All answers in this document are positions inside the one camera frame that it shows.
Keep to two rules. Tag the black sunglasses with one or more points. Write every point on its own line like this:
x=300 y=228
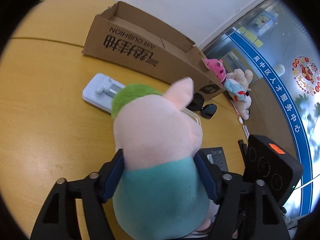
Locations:
x=197 y=105

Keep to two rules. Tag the black small box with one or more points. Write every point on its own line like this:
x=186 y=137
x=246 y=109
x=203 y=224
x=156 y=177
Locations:
x=216 y=156

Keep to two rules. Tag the blue elephant plush red scarf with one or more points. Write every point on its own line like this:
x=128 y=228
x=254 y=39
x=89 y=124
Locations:
x=235 y=90

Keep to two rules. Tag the pink pig plush teal shirt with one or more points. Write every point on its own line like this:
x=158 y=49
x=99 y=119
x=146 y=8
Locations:
x=160 y=194

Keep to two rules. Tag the beige fluffy plush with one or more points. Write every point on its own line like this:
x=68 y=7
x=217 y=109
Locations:
x=244 y=78

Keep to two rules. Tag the pink transparent pen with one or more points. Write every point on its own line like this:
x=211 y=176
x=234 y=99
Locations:
x=234 y=106

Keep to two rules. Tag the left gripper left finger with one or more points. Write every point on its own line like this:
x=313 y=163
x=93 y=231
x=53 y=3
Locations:
x=58 y=217

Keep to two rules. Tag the white panda plush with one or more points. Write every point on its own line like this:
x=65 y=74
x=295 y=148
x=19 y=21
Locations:
x=243 y=107

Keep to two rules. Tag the pink bear plush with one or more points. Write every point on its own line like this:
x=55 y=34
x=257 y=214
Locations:
x=217 y=67

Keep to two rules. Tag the white earbuds case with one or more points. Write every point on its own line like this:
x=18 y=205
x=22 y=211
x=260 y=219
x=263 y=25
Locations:
x=240 y=120

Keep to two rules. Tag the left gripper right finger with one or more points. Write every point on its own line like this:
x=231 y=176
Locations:
x=247 y=209

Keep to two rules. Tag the brown cardboard box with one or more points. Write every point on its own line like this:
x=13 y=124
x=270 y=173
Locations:
x=134 y=39

